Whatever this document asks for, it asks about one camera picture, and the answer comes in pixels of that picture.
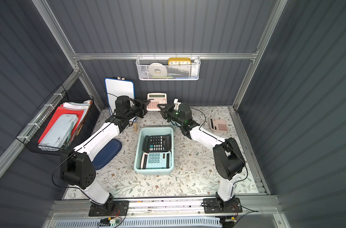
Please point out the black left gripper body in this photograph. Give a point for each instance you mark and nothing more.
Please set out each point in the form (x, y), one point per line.
(141, 107)

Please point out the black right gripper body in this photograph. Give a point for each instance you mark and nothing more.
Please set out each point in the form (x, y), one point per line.
(166, 112)

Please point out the pink calculator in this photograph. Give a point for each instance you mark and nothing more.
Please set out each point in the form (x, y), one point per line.
(144, 161)
(155, 100)
(218, 125)

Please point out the mint green storage box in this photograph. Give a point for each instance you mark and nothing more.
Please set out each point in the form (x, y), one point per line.
(165, 130)

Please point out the black calculator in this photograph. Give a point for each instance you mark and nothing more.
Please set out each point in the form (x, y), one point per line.
(157, 143)

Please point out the teal calculator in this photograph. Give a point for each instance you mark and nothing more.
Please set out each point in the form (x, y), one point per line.
(159, 160)

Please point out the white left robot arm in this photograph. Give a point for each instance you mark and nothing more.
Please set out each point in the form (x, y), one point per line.
(76, 167)

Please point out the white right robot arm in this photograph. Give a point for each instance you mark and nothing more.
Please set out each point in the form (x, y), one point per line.
(228, 159)

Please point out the wooden easel stand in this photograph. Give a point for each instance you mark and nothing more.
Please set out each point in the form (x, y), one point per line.
(132, 122)

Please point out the blue framed whiteboard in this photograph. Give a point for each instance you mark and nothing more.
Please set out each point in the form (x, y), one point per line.
(116, 88)

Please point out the white tape roll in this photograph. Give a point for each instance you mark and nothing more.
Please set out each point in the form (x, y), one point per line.
(157, 70)

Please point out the white papers in basket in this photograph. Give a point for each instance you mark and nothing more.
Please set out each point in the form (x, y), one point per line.
(84, 106)

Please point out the yellow clock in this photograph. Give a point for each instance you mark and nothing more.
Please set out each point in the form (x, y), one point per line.
(176, 61)

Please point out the navy blue glasses case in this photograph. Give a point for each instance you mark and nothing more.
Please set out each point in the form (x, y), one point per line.
(107, 154)

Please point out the red folder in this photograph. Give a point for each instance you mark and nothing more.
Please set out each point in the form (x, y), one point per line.
(59, 111)

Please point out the light grey pencil case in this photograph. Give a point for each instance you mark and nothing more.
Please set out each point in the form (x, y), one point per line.
(59, 133)

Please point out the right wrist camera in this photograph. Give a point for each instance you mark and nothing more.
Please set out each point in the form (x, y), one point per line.
(176, 104)

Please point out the white wire wall basket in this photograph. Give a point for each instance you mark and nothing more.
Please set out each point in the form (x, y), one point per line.
(190, 72)

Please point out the black wire side basket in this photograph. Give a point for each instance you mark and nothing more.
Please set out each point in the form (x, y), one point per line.
(31, 133)

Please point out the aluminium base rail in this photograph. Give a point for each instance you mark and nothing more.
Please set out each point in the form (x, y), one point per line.
(252, 211)

